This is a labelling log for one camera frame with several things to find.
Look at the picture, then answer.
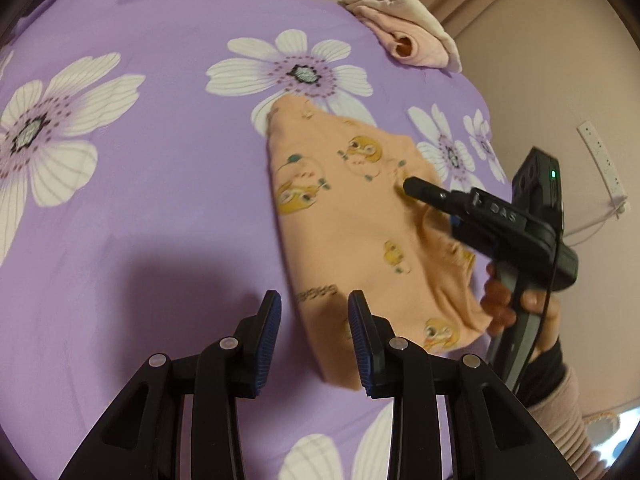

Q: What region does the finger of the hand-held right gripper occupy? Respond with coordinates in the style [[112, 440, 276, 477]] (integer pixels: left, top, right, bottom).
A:
[[403, 175, 476, 211]]

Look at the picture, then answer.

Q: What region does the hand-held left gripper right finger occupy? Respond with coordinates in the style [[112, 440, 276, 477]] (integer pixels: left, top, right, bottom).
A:
[[347, 290, 581, 480]]

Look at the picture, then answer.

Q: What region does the white power cable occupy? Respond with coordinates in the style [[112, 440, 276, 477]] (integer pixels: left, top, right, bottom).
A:
[[564, 204, 627, 247]]

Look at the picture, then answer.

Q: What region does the purple floral bed sheet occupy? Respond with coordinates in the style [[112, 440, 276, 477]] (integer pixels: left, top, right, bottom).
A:
[[0, 0, 512, 480]]

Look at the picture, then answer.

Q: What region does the orange printed long-sleeve shirt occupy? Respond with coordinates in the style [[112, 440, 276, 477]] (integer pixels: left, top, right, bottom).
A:
[[264, 95, 494, 395]]

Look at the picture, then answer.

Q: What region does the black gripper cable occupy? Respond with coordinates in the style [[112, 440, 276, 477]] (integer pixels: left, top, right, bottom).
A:
[[512, 232, 563, 396]]

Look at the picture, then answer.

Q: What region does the cream folded garment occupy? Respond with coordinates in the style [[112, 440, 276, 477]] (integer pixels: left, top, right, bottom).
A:
[[344, 0, 464, 74]]

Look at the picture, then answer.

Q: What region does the white power strip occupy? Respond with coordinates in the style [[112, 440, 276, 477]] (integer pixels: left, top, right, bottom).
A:
[[576, 120, 629, 214]]

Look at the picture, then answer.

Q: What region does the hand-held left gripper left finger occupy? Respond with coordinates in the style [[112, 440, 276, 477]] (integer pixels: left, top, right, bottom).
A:
[[59, 290, 282, 480]]

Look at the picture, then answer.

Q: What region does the person's right hand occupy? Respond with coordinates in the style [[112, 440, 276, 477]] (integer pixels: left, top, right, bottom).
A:
[[481, 265, 561, 362]]

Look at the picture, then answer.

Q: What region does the pink folded garment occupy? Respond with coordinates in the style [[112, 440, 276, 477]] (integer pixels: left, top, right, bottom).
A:
[[362, 7, 452, 69]]

